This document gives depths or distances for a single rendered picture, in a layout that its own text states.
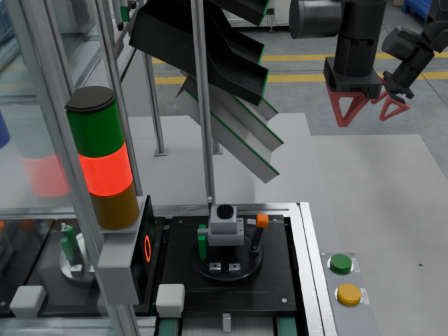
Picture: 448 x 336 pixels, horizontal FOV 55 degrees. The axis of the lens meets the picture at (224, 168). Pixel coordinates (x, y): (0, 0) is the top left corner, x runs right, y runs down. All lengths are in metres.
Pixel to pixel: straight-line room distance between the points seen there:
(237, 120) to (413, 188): 0.51
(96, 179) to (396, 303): 0.69
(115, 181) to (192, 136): 0.95
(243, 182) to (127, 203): 0.73
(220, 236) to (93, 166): 0.37
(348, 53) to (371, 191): 0.61
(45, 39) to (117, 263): 0.24
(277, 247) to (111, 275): 0.43
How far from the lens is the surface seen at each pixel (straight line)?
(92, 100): 0.43
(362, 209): 1.14
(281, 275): 0.82
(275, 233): 0.89
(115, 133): 0.44
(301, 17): 0.61
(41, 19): 0.41
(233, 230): 0.76
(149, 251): 0.57
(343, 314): 0.80
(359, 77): 0.67
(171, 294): 0.78
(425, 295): 1.00
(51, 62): 0.42
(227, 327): 0.79
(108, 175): 0.46
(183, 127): 1.45
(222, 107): 1.03
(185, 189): 1.18
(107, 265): 0.50
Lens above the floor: 1.60
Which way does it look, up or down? 37 degrees down
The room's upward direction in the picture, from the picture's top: 3 degrees counter-clockwise
